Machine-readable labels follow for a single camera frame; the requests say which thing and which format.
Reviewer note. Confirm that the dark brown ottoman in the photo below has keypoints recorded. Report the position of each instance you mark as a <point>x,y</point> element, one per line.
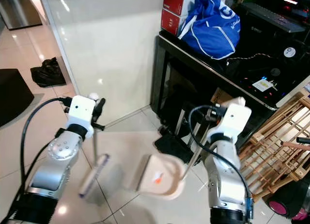
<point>13,96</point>

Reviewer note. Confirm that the black folding trolley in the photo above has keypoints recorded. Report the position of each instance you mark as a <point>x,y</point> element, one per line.
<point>174,141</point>

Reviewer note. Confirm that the red cardboard box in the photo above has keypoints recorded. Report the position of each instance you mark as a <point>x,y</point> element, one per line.
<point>177,1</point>
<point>172,22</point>

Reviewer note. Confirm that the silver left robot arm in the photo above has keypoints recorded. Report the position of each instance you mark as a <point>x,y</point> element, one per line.
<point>53,166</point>

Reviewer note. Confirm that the small white card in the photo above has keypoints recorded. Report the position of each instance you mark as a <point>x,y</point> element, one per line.
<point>264,84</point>

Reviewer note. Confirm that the beige plastic dustpan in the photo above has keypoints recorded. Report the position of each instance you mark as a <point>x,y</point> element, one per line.
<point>157,178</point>

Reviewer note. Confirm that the blue fabric bag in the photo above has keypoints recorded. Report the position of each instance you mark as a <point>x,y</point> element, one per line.
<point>213,33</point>

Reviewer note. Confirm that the wooden slatted rack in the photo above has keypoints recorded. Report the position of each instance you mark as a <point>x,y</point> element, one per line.
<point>271,146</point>

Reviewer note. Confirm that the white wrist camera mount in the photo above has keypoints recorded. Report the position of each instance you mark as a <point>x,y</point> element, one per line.
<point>235,120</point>
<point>81,112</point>

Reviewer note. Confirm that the round white disc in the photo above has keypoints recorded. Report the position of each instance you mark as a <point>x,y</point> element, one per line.
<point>289,52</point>

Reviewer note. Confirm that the stainless steel bin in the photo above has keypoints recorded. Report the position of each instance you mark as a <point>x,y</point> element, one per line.
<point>22,8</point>

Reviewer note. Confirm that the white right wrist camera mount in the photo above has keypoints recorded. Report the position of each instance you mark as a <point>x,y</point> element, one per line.
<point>235,120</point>

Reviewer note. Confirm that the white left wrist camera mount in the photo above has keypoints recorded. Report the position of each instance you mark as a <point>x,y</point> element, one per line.
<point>81,112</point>

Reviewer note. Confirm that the brown cardboard box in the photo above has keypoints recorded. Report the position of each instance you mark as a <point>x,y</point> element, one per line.
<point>220,96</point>

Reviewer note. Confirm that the black plastic rubbish bag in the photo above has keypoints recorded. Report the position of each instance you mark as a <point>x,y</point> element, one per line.
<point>48,73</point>

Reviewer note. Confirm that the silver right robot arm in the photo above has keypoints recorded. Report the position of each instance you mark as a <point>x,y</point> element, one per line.
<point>225,185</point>

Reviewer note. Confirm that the black device with red display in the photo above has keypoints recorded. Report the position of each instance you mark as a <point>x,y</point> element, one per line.
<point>290,0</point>

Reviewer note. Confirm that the black glossy side table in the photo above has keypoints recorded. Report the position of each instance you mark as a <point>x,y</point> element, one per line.
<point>247,69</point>

